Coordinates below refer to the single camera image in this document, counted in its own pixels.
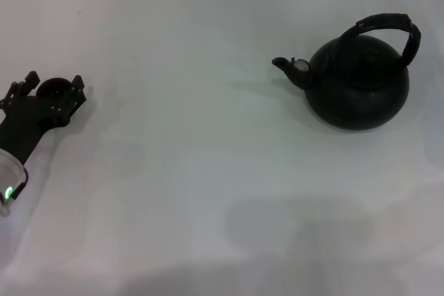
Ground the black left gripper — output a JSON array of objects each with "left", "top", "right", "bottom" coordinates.
[{"left": 0, "top": 71, "right": 87, "bottom": 166}]

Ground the small black teacup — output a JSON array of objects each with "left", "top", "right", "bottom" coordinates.
[{"left": 36, "top": 77, "right": 73, "bottom": 101}]

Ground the black round teapot with handle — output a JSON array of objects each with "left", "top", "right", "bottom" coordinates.
[{"left": 271, "top": 13, "right": 422, "bottom": 132}]

